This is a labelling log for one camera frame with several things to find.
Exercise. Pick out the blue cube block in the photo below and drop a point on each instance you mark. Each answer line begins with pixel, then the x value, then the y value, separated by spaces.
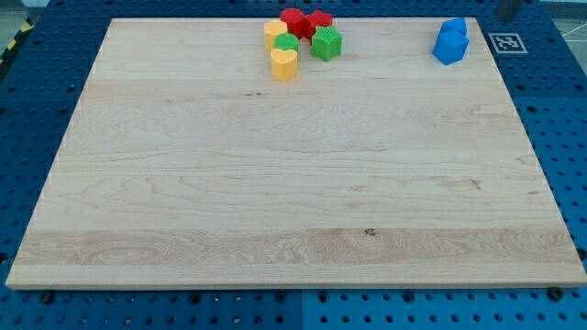
pixel 450 46

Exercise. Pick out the blue triangle block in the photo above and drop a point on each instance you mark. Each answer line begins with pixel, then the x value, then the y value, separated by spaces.
pixel 457 24

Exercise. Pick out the yellow heart block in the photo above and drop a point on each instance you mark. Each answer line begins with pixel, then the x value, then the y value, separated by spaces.
pixel 284 64

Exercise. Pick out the large wooden board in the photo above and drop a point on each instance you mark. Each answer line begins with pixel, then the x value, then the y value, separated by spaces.
pixel 187 165

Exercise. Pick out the green cylinder block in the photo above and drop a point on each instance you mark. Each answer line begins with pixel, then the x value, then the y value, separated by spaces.
pixel 286 41

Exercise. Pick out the green star block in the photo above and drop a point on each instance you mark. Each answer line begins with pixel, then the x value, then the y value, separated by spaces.
pixel 326 43

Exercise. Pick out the yellow rounded block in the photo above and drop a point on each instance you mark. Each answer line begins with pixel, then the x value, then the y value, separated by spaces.
pixel 272 29

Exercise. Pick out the red cylinder block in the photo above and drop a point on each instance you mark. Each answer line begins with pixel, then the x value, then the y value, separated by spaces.
pixel 294 18

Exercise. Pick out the red star block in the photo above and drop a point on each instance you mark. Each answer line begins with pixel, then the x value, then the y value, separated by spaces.
pixel 316 19

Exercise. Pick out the white fiducial marker tag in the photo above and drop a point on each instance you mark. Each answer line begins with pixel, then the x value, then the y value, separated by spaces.
pixel 507 43

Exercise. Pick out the dark grey robot pusher rod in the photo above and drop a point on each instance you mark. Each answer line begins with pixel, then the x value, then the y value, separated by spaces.
pixel 507 10

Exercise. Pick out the black bolt front left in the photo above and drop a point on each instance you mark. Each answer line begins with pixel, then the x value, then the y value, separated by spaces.
pixel 47 297

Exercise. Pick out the black bolt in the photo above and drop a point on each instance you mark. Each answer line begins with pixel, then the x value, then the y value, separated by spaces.
pixel 47 297
pixel 555 294

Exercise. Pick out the black bolt front right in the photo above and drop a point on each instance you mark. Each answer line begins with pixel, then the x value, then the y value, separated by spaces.
pixel 555 294

